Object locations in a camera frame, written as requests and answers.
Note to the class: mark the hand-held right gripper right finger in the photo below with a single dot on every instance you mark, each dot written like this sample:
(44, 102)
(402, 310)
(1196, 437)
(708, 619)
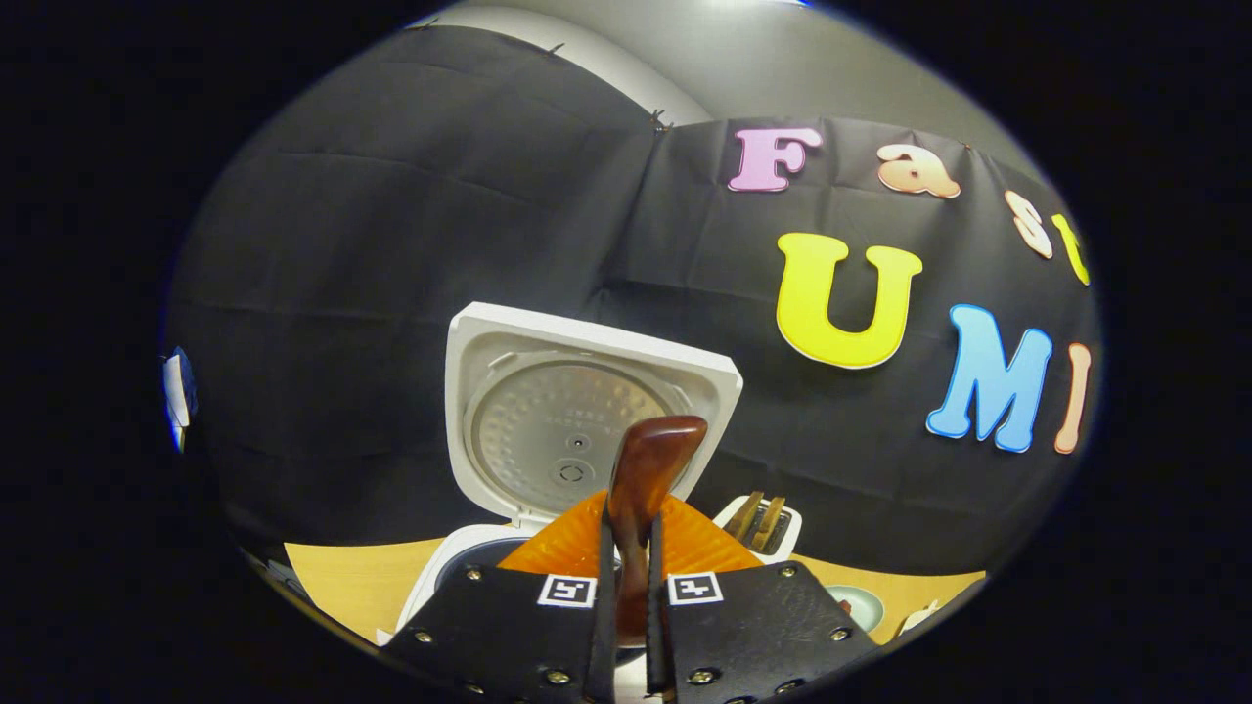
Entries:
(660, 636)

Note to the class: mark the white rice cooker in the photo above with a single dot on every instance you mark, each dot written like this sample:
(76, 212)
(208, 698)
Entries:
(548, 420)

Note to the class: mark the pale green plate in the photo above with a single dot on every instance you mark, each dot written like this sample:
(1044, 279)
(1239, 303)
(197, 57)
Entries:
(866, 604)

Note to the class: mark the black backdrop cloth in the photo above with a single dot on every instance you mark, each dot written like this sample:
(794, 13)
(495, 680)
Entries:
(391, 225)

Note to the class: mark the brown wooden spoon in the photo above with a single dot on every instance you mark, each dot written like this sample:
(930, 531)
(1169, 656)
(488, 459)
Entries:
(650, 460)

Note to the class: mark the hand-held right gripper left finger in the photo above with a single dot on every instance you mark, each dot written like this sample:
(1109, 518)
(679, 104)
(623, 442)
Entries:
(601, 636)

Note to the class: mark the white toaster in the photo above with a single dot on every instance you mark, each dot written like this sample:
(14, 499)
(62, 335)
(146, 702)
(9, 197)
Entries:
(790, 533)

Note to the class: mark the white divided dish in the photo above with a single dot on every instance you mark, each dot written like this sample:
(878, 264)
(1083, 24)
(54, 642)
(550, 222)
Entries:
(917, 616)

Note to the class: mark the brown bread slices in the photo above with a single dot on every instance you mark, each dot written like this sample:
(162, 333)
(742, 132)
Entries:
(758, 518)

